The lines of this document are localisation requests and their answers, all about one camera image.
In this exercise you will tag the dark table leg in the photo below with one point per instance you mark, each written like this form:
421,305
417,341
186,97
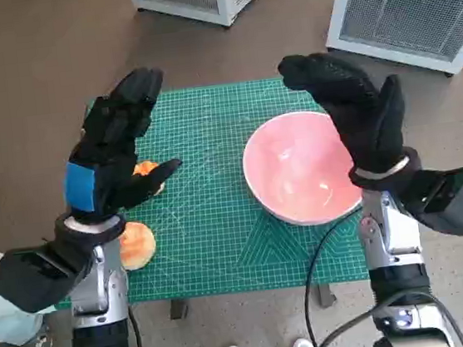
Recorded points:
325,294
178,309

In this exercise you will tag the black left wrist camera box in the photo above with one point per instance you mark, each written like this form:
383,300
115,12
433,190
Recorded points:
30,276

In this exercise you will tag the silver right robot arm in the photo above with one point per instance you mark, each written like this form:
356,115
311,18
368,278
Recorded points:
389,239

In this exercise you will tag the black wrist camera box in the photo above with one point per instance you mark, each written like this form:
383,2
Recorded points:
30,276
456,202

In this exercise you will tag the pink bowl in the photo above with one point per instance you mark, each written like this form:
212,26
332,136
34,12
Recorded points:
289,162

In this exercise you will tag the oblong striped toy bread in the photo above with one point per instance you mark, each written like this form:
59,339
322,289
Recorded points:
145,168

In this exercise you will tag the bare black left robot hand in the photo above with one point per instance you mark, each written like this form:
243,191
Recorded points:
108,154

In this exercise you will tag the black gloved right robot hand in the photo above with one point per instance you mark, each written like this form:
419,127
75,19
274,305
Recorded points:
359,117

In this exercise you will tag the round toy bread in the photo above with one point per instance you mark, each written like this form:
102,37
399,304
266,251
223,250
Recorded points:
139,247

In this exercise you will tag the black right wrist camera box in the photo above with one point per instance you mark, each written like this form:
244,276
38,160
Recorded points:
456,202

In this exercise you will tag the green cutting mat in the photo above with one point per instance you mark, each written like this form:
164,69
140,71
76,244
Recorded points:
203,143

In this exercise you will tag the white mesh cabinet with red light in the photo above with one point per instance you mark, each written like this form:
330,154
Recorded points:
397,8

